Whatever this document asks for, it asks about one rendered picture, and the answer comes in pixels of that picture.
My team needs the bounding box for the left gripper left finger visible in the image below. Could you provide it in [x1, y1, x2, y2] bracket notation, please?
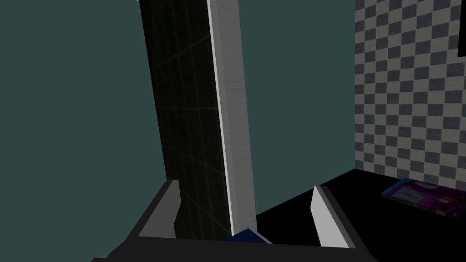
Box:
[127, 179, 182, 240]

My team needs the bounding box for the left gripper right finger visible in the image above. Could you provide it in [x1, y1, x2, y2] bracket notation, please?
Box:
[310, 185, 357, 249]

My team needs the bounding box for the dark blue flat object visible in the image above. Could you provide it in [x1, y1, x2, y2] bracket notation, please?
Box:
[225, 228, 272, 244]

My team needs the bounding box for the purple book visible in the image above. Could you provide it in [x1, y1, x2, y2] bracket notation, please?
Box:
[380, 177, 466, 219]

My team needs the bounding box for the tall black grey cabinet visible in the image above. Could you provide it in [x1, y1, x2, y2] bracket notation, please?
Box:
[139, 0, 258, 241]

